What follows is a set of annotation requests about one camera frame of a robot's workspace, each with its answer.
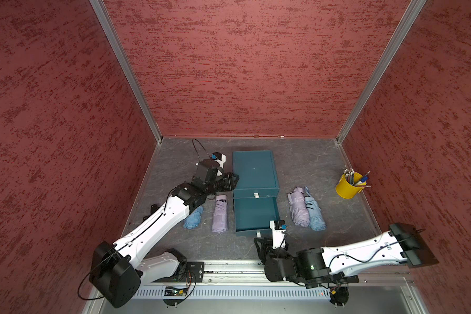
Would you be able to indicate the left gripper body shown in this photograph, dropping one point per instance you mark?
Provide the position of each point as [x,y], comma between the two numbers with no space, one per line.
[213,187]

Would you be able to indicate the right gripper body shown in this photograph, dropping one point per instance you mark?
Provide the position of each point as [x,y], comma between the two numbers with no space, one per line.
[279,253]

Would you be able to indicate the teal drawer cabinet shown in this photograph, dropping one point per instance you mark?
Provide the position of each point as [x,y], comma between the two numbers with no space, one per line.
[255,195]

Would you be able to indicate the purple umbrella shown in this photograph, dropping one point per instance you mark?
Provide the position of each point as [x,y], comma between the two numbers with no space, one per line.
[298,210]
[220,214]

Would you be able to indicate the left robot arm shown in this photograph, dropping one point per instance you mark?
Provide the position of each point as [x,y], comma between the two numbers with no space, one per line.
[119,269]

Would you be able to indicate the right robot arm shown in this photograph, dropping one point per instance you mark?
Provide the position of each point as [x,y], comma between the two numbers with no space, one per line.
[340,265]

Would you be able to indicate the left blue umbrella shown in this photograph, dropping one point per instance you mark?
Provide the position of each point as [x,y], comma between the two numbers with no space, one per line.
[194,219]

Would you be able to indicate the blue umbrella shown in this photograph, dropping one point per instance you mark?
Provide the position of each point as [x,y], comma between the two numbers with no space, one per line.
[194,219]
[317,222]

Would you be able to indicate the right blue umbrella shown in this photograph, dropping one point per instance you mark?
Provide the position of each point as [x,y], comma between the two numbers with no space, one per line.
[317,222]

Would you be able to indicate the yellow pen cup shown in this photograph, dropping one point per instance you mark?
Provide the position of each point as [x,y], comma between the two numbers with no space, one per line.
[345,190]

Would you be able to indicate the pens in cup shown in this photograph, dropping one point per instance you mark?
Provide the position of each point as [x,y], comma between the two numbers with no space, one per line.
[355,179]

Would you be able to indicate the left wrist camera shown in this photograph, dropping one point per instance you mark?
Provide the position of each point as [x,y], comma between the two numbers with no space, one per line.
[219,158]

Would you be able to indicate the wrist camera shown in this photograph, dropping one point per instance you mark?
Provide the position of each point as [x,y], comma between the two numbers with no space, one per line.
[219,158]
[279,233]

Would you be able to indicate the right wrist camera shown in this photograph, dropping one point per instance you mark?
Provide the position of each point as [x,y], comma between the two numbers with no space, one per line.
[279,233]

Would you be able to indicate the aluminium rail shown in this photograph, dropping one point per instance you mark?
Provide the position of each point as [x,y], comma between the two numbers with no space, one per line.
[251,272]

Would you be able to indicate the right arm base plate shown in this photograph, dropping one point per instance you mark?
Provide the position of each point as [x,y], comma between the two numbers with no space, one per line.
[319,273]

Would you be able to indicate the black wall bracket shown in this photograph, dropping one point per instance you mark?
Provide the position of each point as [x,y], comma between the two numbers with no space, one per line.
[153,209]

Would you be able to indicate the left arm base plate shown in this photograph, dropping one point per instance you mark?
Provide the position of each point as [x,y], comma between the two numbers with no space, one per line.
[190,271]

